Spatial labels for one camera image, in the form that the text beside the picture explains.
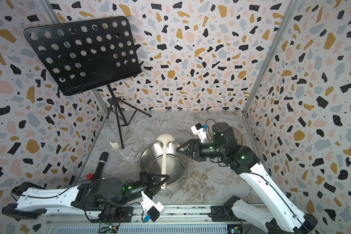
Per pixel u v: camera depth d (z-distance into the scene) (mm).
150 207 448
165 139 655
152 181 516
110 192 397
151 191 480
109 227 707
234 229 716
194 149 516
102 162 898
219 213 742
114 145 978
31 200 439
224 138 455
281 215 374
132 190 475
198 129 578
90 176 846
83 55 648
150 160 925
